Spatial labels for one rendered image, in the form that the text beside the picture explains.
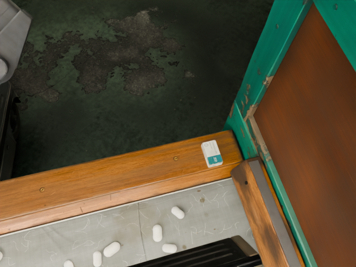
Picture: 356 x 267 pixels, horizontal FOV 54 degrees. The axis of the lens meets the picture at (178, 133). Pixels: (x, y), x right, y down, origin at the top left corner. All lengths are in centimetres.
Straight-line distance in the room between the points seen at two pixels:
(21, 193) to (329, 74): 67
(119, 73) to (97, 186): 117
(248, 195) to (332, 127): 28
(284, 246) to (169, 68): 139
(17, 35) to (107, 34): 148
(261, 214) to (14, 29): 57
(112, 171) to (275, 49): 45
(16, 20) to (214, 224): 58
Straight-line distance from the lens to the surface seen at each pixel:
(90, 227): 83
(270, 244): 75
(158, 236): 79
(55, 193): 84
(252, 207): 77
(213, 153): 84
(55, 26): 219
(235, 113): 86
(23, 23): 64
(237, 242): 48
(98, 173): 84
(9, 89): 166
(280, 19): 61
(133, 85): 187
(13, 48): 65
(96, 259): 80
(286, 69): 64
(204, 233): 82
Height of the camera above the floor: 154
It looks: 63 degrees down
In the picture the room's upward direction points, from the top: 9 degrees clockwise
